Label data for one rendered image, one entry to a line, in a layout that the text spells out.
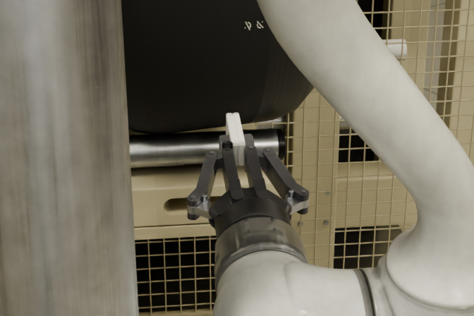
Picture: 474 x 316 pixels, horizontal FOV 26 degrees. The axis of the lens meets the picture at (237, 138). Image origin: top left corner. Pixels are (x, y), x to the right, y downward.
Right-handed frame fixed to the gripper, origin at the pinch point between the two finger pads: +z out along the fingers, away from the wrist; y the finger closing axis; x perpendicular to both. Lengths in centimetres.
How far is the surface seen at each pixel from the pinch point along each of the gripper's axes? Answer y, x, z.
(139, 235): 11.3, 23.9, 14.4
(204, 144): 2.1, 12.4, 18.7
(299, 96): -10.2, 4.4, 16.7
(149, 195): 9.8, 17.8, 15.2
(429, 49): -119, 141, 292
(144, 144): 10.0, 12.1, 19.0
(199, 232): 3.0, 23.9, 14.5
